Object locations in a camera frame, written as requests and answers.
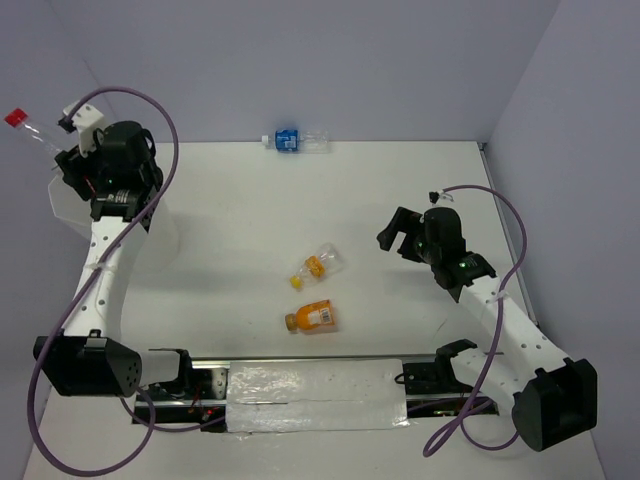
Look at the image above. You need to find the orange juice bottle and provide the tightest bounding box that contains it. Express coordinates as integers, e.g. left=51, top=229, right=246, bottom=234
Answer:
left=284, top=300, right=337, bottom=334

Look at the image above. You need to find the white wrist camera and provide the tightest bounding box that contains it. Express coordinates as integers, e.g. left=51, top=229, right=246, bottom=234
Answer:
left=58, top=102, right=108, bottom=158
left=429, top=190, right=454, bottom=205

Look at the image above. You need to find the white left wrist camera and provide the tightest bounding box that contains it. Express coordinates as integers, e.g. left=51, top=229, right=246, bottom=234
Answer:
left=58, top=102, right=108, bottom=158

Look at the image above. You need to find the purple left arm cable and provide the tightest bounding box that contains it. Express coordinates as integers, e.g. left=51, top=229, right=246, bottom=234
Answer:
left=27, top=86, right=231, bottom=475

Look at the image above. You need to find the clear bottle yellow cap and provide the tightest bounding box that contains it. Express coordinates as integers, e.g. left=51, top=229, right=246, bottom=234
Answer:
left=289, top=243, right=345, bottom=290

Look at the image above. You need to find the white foil cover sheet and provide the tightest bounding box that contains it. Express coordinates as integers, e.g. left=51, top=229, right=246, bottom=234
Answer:
left=225, top=359, right=409, bottom=433

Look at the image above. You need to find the clear bottle red cap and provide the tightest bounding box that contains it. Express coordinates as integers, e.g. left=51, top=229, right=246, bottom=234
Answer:
left=4, top=108, right=69, bottom=161

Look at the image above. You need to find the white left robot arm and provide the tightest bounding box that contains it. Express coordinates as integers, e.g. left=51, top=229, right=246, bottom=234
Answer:
left=33, top=121, right=196, bottom=399

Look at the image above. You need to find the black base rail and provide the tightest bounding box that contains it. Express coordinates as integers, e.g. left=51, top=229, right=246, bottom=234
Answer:
left=148, top=357, right=471, bottom=433

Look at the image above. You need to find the clear bottle blue label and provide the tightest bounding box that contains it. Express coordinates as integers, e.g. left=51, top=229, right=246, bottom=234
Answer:
left=261, top=129, right=330, bottom=154

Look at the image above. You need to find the translucent white bin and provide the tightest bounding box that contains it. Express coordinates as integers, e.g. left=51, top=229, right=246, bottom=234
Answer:
left=48, top=173, right=180, bottom=275

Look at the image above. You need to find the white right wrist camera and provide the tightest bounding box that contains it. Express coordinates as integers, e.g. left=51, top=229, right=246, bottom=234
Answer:
left=429, top=190, right=454, bottom=205

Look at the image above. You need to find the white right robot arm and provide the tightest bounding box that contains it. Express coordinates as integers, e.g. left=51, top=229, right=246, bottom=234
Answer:
left=377, top=207, right=598, bottom=452

